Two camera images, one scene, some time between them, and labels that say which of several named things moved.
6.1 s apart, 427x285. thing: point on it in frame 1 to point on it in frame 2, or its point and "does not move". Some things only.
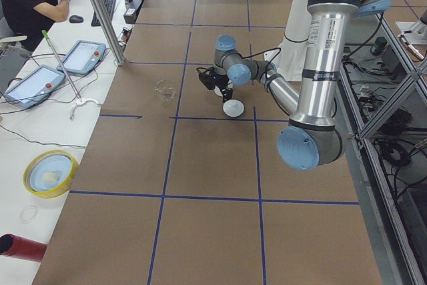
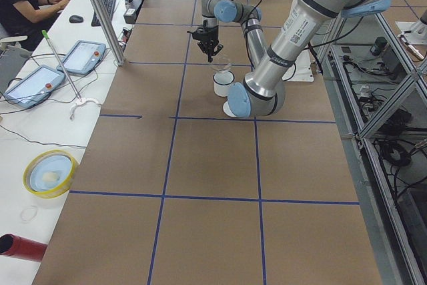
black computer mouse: (75, 19) does not move
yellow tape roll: (51, 173) does not move
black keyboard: (109, 3) does not move
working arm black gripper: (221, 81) to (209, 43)
